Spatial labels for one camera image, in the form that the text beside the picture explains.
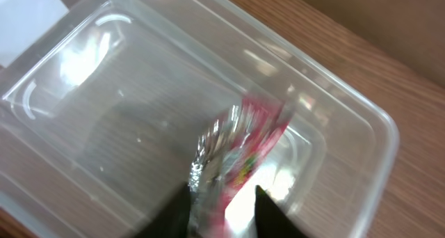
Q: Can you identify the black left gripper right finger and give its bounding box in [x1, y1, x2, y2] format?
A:
[254, 185, 309, 238]

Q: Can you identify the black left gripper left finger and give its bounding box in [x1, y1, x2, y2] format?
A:
[133, 183, 191, 238]

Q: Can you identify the red silver snack wrapper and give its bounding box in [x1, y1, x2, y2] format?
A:
[188, 95, 295, 237]

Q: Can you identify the clear plastic bin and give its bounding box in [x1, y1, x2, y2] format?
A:
[1, 0, 399, 237]

